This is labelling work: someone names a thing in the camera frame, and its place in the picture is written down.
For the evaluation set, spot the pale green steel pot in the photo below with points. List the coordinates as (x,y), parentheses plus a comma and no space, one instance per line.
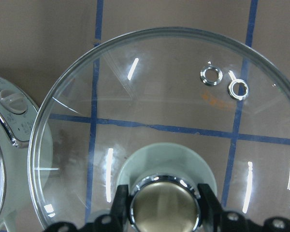
(17,115)

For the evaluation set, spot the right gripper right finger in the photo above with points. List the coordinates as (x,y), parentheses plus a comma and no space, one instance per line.
(210,208)

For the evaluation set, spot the glass pot lid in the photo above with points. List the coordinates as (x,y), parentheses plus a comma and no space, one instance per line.
(163,110)

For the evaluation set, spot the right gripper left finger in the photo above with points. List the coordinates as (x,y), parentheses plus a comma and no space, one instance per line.
(120,209)

